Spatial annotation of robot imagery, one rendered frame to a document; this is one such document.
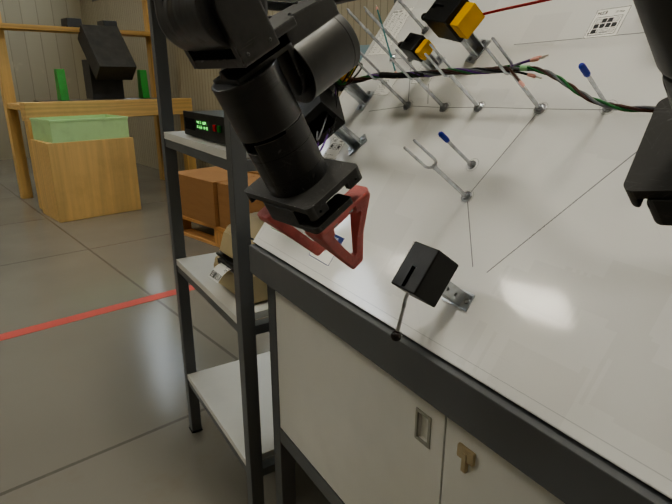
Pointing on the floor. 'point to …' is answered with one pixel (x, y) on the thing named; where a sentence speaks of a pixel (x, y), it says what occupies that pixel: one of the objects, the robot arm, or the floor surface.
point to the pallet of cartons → (209, 201)
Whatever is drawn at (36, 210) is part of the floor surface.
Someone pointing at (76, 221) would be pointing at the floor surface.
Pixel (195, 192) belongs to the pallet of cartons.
